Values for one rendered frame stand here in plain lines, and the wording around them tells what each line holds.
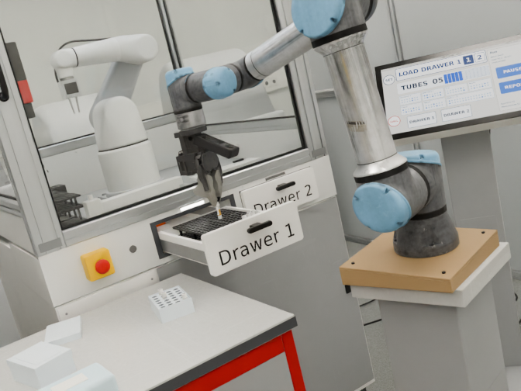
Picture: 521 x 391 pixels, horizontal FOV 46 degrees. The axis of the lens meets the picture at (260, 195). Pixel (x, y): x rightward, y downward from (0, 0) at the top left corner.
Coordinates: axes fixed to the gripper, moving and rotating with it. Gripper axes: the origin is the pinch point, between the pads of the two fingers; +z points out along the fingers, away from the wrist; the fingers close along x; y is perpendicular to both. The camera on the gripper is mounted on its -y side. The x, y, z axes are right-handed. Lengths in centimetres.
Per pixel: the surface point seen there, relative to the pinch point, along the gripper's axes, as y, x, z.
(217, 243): -4.0, 10.4, 8.3
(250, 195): 9.7, -32.0, 7.4
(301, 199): 1, -49, 15
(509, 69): -64, -86, -12
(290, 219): -14.7, -9.7, 9.7
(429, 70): -39, -84, -17
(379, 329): 11, -117, 98
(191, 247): 8.1, 5.5, 10.5
